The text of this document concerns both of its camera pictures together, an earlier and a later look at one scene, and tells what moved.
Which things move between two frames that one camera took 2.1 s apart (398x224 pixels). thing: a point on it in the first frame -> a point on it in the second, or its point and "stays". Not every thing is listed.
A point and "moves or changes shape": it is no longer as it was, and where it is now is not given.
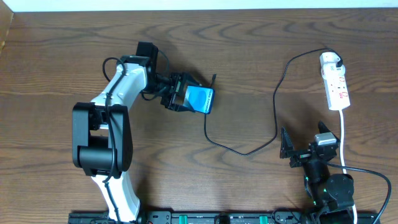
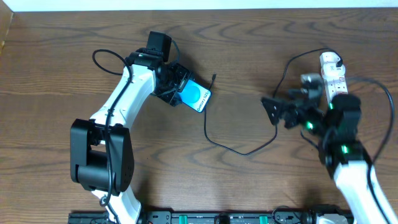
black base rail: (222, 217) stays
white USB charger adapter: (328, 61) stays
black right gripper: (303, 156) -> (288, 112)
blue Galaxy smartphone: (199, 98) moves or changes shape
